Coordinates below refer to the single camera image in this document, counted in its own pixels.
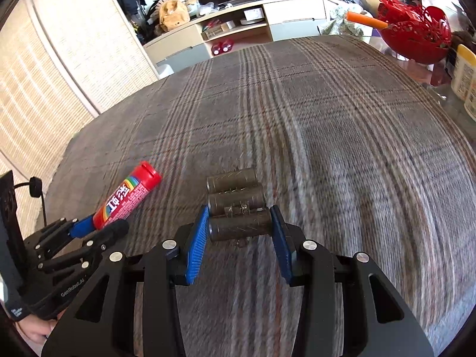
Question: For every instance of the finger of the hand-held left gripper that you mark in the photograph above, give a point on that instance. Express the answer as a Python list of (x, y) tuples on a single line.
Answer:
[(108, 236), (81, 225)]

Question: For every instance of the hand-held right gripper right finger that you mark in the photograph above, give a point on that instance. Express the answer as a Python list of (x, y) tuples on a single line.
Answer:
[(280, 245)]

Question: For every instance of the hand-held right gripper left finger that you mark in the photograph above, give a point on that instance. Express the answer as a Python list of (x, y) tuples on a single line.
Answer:
[(197, 245)]

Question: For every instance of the red candy tube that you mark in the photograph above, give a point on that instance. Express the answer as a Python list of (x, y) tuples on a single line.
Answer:
[(126, 193)]

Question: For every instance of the pack of dark cylinders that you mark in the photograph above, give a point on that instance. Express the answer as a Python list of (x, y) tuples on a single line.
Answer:
[(238, 204)]

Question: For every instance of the person's left hand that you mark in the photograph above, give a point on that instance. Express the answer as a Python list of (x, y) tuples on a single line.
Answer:
[(35, 329)]

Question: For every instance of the grey plaid tablecloth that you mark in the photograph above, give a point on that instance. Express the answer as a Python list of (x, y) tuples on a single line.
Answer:
[(316, 156)]

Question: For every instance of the beige woven sliding door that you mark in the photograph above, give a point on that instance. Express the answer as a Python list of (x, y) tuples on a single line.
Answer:
[(67, 55)]

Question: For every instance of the small white bin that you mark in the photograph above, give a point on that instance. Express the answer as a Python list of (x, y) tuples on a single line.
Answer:
[(165, 71)]

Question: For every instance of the red items on shelf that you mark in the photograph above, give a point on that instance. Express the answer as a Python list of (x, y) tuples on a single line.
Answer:
[(222, 46)]

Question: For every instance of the brown plush toy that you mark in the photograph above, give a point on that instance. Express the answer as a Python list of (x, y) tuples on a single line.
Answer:
[(171, 16)]

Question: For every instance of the white television cabinet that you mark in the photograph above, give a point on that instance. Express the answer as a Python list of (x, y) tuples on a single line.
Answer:
[(293, 18)]

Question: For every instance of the green patterned cloth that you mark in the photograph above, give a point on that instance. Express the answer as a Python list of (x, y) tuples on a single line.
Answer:
[(344, 22)]

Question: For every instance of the white box on shelf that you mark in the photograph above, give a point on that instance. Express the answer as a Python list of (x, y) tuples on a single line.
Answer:
[(254, 15)]

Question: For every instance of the red openwork basket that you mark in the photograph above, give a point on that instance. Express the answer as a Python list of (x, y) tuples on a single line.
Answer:
[(416, 33)]

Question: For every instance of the cream plastic bottle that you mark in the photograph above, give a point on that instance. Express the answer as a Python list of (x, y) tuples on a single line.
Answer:
[(465, 70)]

